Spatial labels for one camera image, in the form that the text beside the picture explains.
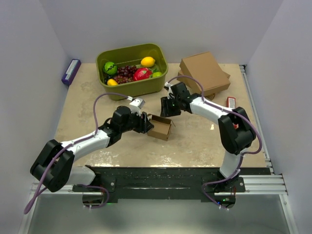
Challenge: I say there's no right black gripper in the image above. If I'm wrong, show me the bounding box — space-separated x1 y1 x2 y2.
160 96 181 118

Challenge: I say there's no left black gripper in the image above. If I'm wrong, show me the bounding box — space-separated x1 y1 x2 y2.
120 109 154 135

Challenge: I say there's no brown cardboard box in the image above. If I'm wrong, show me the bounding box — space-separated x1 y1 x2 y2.
147 114 175 141

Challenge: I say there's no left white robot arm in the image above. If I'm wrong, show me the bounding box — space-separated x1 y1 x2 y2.
30 106 154 192

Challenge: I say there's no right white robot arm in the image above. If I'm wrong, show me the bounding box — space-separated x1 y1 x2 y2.
161 82 256 192

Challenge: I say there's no bottom folded cardboard box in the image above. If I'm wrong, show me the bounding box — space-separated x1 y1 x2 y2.
176 70 231 100

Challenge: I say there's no folded cardboard box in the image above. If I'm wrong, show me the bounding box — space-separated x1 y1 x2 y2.
176 70 231 100
180 52 231 96

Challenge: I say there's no top folded cardboard box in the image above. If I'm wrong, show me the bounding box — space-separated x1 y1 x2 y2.
180 52 231 96

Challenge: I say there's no red flat box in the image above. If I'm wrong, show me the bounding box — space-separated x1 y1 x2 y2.
226 97 236 109

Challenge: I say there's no purple white small box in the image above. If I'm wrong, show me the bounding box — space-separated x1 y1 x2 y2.
61 59 81 86

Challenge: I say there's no small green lime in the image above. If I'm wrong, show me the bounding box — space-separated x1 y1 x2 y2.
152 72 162 78

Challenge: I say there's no red dragon fruit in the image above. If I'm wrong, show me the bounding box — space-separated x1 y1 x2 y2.
133 67 153 81

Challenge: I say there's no olive green plastic basket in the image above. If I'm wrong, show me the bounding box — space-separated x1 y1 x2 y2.
96 43 168 100

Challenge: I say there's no yellow lemon back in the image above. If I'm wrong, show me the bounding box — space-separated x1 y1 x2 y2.
140 57 156 68

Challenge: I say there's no yellow lemon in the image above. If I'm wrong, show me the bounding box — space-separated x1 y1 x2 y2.
107 78 118 86
140 57 156 68

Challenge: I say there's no purple grape bunch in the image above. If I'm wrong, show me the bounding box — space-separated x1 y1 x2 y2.
113 66 137 84

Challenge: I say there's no yellow lemon front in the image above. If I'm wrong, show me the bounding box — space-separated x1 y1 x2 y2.
107 78 118 86

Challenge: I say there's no green round fruit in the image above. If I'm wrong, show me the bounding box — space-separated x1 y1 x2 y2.
103 61 117 75

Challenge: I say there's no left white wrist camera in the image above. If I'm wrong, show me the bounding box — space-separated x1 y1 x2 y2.
129 98 145 116

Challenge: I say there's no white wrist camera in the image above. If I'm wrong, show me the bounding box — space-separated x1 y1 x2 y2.
164 82 175 99
129 98 145 116

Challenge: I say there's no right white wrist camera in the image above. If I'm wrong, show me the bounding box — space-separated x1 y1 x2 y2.
164 82 175 99

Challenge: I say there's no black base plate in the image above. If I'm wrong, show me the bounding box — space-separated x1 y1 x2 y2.
73 167 271 207

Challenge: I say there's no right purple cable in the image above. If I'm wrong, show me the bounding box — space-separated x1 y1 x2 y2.
165 75 263 176

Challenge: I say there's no purple cable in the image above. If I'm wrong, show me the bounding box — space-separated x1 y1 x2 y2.
165 75 263 176
23 92 134 215

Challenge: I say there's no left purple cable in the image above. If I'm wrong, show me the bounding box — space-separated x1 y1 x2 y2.
23 92 134 215

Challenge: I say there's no aluminium frame rail right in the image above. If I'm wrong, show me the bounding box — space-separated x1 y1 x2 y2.
239 65 275 175

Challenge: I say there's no aluminium frame rail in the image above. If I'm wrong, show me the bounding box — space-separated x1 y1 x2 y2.
30 175 288 195
239 65 275 175

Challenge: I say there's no aluminium frame rail front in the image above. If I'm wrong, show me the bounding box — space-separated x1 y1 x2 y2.
30 175 288 195

